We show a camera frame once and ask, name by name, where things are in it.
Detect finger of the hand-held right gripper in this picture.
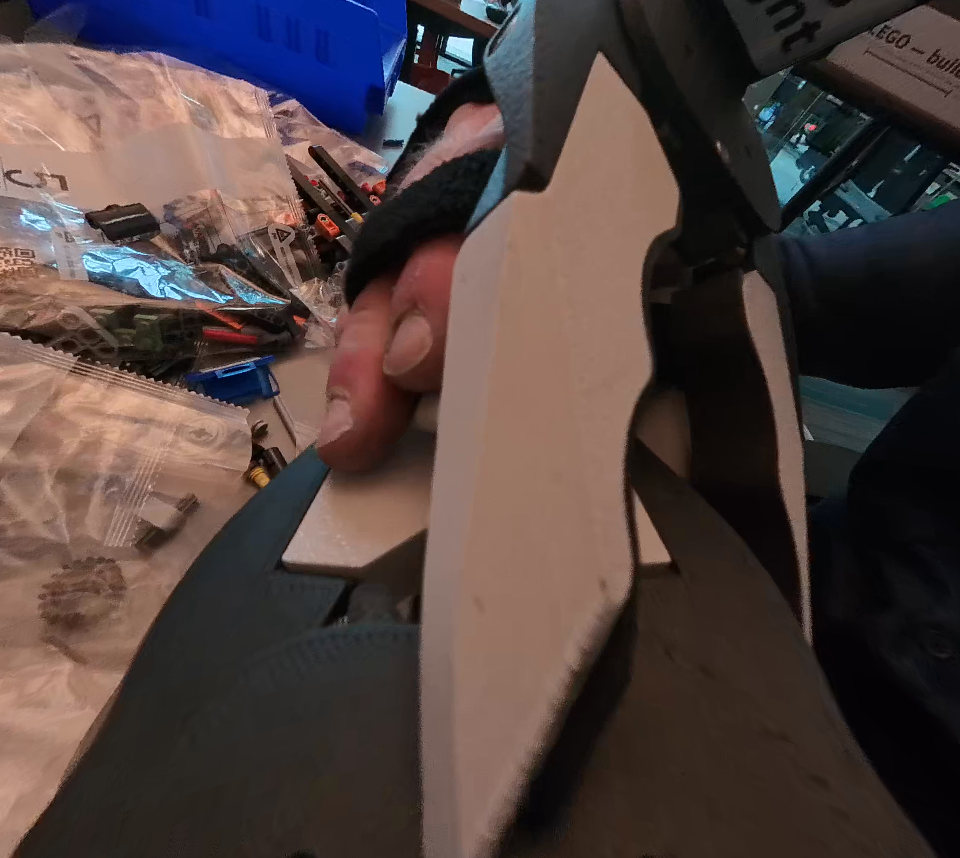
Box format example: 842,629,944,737
418,54,682,858
738,268,817,645

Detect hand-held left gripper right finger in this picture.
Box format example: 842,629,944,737
633,487,674,568

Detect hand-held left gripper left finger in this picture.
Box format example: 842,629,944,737
281,416,445,572

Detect blue toy frame piece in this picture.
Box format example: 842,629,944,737
186,357,280,403

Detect black toy assembly orange connectors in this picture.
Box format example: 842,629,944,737
288,146,391,252

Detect person's right forearm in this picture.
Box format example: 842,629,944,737
776,198,960,390

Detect person's right hand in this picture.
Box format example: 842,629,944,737
315,102,505,475

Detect small black yellow toy pin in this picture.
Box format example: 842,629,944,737
246,449,290,488

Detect person's dark blue shirt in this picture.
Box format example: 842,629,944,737
810,378,960,858

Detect framed printed sign on stand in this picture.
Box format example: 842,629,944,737
806,3,960,139

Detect wooden table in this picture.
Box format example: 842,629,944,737
405,0,500,87

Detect small black toy gear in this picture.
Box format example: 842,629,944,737
37,557,129,638

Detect black chunky toy connector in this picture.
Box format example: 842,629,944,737
86,202,162,244

